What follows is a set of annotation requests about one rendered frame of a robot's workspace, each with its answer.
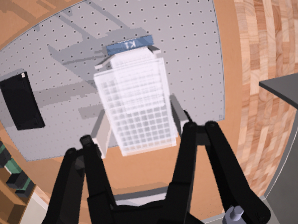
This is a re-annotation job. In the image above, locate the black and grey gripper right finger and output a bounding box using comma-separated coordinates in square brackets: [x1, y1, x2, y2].
[156, 94, 271, 224]

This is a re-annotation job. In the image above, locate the white well plate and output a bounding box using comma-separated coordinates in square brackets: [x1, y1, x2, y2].
[111, 48, 154, 68]
[94, 57, 176, 156]

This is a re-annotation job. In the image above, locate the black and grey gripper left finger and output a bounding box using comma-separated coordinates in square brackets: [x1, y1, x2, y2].
[41, 109, 117, 224]

